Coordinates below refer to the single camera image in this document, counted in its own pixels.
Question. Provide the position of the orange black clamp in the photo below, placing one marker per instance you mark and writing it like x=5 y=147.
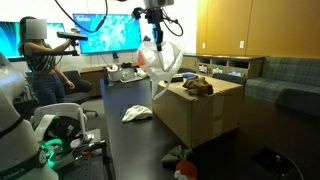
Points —
x=95 y=146

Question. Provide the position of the blue printed box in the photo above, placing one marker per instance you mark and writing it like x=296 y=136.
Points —
x=235 y=73

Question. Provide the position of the white paper stack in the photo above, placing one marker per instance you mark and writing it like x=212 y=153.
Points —
x=141 y=71

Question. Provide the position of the smaller monitor screen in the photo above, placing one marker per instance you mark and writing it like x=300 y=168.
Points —
x=10 y=40

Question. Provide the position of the black whiteboard eraser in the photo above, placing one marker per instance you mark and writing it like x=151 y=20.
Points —
x=176 y=78

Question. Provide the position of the black stereo camera bar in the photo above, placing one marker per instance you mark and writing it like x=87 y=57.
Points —
x=71 y=36

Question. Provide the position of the plaid sofa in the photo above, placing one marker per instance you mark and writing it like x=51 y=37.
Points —
x=286 y=83

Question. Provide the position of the brown plush toy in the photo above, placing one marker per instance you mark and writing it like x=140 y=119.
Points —
x=200 y=86

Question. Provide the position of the wall power outlet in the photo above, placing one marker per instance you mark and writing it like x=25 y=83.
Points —
x=241 y=44
x=203 y=45

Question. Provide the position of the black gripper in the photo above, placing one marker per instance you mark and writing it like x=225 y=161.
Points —
x=157 y=20

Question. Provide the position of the green white printed label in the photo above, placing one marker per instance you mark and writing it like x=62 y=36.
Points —
x=217 y=71

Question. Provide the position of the black office chair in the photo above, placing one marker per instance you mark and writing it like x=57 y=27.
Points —
x=80 y=86

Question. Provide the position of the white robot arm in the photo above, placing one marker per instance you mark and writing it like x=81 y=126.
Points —
x=13 y=140

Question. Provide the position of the red and green plush toy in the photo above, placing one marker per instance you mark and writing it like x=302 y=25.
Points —
x=185 y=168

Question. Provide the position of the dark bottle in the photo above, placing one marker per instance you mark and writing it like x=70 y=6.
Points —
x=106 y=76

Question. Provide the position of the large wall monitor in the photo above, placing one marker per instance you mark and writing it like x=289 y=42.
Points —
x=106 y=33

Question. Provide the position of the white storage tray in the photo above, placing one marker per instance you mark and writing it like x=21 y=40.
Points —
x=120 y=75

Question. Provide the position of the woman in striped top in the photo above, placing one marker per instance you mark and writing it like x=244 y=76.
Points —
x=43 y=80

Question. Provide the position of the dark grey chair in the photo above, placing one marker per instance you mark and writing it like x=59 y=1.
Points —
x=230 y=79

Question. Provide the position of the white cloth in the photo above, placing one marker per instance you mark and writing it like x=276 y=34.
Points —
x=136 y=113

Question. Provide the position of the large cardboard box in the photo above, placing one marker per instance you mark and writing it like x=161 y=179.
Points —
x=206 y=113

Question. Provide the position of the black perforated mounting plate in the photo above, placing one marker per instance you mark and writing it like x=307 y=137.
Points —
x=90 y=170

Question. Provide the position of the blue cloth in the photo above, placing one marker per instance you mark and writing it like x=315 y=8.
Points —
x=190 y=76

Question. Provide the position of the black white printed label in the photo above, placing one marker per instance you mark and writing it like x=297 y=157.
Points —
x=203 y=69

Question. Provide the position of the white plastic bag orange print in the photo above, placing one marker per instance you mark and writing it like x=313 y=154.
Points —
x=160 y=63

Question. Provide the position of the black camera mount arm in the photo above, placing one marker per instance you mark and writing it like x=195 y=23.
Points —
x=53 y=52

